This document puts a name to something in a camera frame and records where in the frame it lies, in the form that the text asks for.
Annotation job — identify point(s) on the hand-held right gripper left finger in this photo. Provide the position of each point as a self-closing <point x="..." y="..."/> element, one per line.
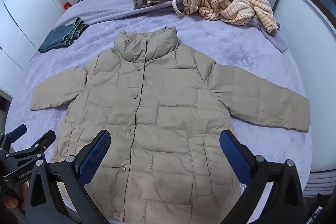
<point x="96" y="157"/>

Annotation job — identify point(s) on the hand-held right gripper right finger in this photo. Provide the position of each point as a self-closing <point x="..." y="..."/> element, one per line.
<point x="233" y="158"/>

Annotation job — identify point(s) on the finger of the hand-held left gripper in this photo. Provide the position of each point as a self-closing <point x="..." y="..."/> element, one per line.
<point x="39" y="146"/>
<point x="16" y="131"/>

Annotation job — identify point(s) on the beige puffer jacket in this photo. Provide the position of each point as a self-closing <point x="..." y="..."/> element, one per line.
<point x="170" y="108"/>

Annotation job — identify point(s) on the person's left hand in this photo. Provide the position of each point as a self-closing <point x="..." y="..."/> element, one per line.
<point x="13" y="201"/>

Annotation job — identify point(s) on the folded blue jeans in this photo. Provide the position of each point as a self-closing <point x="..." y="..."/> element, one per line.
<point x="60" y="36"/>

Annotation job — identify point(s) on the purple embossed bedspread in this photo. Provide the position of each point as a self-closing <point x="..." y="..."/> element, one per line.
<point x="223" y="40"/>

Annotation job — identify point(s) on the white wardrobe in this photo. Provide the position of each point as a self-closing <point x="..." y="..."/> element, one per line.
<point x="21" y="8"/>

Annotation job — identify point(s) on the red packet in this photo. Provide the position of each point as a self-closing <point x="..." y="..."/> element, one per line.
<point x="67" y="5"/>

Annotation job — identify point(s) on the purple fleece duvet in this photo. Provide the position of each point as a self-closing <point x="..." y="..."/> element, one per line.
<point x="118" y="3"/>

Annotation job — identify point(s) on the cream striped fleece robe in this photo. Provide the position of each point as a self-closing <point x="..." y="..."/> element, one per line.
<point x="225" y="3"/>

